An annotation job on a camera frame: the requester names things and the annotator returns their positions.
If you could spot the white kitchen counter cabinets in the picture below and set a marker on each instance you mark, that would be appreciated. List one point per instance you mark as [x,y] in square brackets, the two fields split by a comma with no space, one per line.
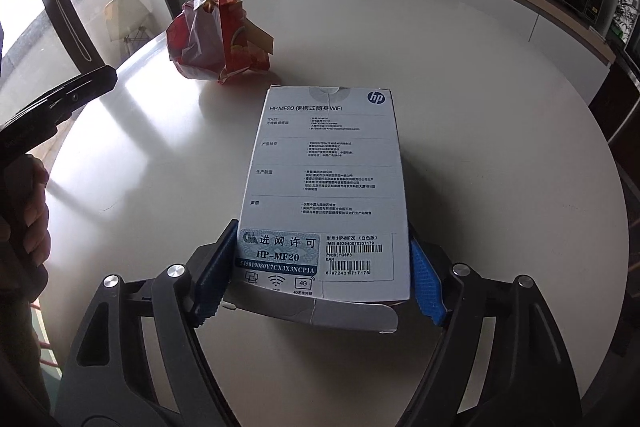
[572,46]

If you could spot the round white table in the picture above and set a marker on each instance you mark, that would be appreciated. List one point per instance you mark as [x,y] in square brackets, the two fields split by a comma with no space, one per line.
[412,219]

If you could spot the white HP router box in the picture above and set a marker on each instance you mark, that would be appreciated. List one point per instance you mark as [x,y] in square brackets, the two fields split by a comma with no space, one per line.
[323,234]

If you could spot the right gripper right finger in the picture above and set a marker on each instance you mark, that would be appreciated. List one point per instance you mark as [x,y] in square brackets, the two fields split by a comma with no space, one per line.
[429,268]

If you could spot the balcony folding chair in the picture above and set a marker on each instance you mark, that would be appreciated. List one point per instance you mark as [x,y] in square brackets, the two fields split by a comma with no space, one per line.
[127,21]

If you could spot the red snack bag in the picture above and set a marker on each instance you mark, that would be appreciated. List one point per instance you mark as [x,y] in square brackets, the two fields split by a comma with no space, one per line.
[215,40]

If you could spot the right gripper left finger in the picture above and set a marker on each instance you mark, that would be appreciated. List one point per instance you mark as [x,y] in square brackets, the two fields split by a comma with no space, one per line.
[211,269]

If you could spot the person's left hand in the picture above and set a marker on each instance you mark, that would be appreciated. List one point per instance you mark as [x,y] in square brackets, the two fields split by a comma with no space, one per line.
[37,238]

